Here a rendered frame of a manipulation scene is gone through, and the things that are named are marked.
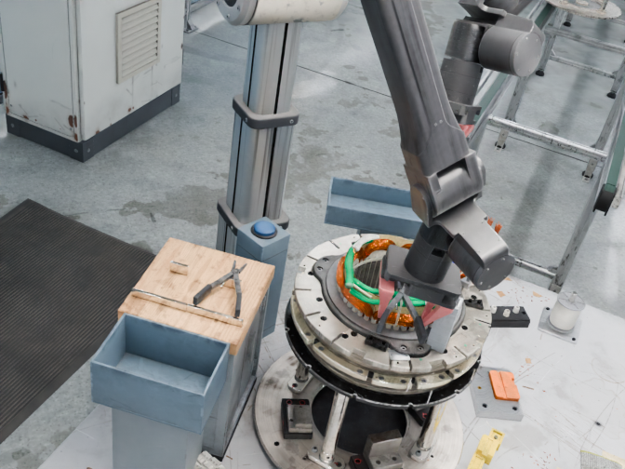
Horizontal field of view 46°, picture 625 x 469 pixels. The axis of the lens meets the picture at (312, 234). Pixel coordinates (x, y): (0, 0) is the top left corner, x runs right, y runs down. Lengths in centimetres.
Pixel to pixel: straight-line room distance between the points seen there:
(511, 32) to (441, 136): 22
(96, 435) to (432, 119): 82
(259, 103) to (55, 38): 193
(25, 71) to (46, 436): 171
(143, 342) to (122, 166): 235
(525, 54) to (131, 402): 71
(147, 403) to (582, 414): 89
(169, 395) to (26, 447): 132
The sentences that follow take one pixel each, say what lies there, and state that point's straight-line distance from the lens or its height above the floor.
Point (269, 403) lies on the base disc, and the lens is 139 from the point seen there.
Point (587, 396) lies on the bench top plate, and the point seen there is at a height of 78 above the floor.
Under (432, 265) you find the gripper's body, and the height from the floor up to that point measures 129.
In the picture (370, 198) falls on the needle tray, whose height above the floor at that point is 103.
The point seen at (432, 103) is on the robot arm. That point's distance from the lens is 83.
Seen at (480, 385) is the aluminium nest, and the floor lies 80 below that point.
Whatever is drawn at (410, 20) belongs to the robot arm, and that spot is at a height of 160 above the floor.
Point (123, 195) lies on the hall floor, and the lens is 328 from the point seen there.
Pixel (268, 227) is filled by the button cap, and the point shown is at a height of 104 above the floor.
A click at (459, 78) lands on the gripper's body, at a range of 105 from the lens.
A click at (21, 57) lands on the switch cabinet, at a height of 42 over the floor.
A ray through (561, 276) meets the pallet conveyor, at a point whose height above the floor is 15.
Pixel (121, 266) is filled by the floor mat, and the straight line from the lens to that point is 288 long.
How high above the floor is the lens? 185
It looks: 36 degrees down
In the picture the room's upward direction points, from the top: 10 degrees clockwise
